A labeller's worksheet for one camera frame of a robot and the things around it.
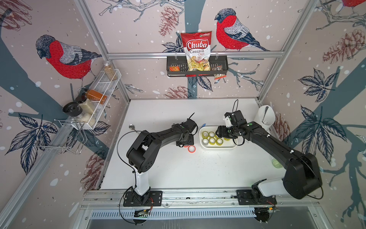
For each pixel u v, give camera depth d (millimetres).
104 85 868
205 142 951
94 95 719
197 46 812
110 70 856
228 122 708
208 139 951
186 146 928
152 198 728
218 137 951
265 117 971
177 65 949
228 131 740
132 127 1014
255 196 661
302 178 414
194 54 835
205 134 971
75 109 578
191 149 925
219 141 951
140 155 493
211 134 974
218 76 901
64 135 588
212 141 951
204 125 1039
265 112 951
